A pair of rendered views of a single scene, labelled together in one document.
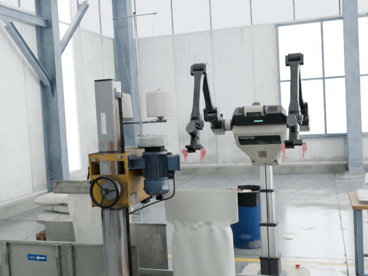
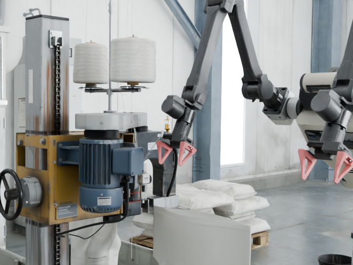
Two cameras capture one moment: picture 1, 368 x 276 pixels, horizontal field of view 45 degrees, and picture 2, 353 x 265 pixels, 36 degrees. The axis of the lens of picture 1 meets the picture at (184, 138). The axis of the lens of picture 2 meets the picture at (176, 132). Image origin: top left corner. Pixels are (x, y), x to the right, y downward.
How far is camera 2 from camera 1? 1.38 m
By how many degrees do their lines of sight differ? 28
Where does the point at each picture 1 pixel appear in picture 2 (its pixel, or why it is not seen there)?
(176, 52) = not seen: outside the picture
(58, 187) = not seen: hidden behind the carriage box
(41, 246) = (7, 257)
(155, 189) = (87, 202)
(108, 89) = (37, 32)
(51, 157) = (200, 143)
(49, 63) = not seen: hidden behind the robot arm
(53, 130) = (205, 109)
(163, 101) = (128, 55)
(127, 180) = (50, 182)
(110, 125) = (37, 90)
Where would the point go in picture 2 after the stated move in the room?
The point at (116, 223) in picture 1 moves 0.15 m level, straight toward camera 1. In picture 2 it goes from (37, 247) to (11, 258)
